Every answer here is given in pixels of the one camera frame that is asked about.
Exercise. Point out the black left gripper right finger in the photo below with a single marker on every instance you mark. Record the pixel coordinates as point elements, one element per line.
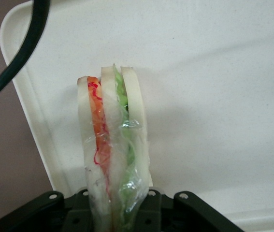
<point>190,212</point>

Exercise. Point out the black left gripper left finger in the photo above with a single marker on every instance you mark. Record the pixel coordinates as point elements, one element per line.
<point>54,212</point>

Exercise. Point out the plastic sandwich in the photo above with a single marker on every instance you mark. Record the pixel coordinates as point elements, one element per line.
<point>112,135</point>

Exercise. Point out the white plastic tray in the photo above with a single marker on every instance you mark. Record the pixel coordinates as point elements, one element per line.
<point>211,96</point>

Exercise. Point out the brown table mat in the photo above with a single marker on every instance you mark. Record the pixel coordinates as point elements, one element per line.
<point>4,145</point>

